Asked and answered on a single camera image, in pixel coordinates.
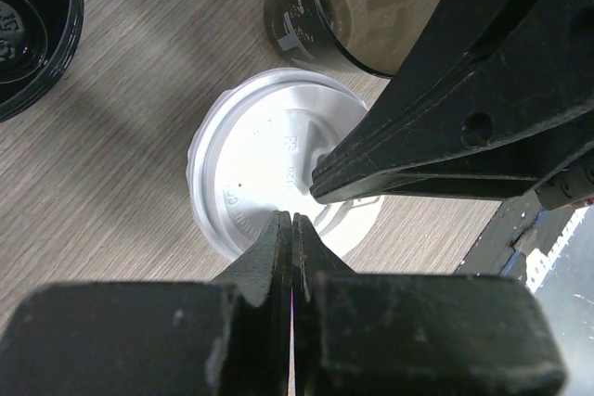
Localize single white cup lid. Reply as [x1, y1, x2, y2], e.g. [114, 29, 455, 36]
[186, 68, 383, 261]

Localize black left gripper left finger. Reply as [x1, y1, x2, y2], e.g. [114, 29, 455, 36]
[1, 211, 291, 395]

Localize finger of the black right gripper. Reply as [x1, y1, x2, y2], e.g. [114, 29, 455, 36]
[311, 0, 593, 203]

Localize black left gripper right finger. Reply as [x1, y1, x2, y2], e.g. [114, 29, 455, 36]
[292, 214, 568, 395]

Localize black paper coffee cup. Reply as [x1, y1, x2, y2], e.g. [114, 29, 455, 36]
[264, 0, 440, 78]

